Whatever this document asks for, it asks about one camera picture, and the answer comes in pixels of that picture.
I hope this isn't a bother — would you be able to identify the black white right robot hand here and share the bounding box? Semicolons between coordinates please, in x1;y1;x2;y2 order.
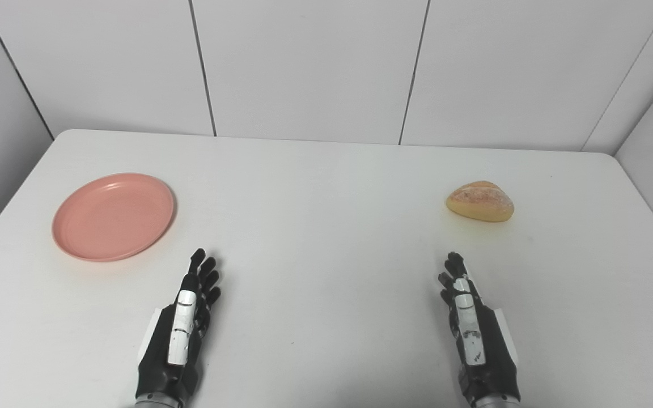
439;252;523;405

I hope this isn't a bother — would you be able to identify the golden bread roll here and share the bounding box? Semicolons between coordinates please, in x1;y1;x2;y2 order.
446;180;515;223

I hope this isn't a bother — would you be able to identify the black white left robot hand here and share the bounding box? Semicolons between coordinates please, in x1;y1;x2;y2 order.
135;248;222;405

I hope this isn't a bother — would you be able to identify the pink round plate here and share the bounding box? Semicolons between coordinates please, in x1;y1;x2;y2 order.
52;173;177;262

